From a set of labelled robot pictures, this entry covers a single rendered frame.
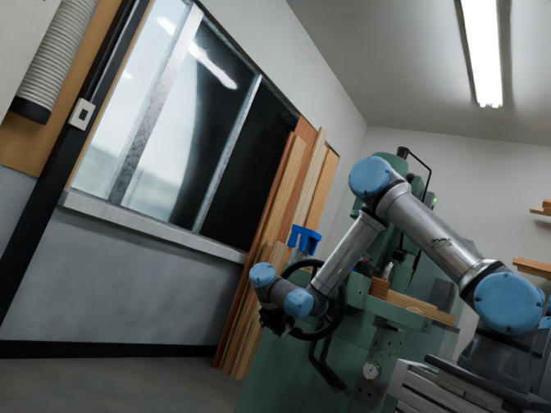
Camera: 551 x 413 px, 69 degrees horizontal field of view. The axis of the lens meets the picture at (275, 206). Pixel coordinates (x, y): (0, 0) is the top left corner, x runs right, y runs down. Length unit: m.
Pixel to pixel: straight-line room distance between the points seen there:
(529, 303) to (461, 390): 0.28
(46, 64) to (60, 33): 0.14
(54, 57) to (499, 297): 1.76
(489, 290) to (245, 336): 2.37
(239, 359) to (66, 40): 2.28
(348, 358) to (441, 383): 0.58
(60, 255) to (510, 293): 1.98
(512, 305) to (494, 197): 3.27
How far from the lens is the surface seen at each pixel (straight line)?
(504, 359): 1.06
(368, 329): 1.59
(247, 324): 3.09
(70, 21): 1.99
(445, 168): 4.31
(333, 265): 1.19
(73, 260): 2.35
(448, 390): 1.09
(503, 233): 4.06
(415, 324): 1.55
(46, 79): 1.92
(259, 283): 1.13
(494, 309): 0.92
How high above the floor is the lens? 0.89
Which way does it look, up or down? 7 degrees up
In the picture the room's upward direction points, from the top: 21 degrees clockwise
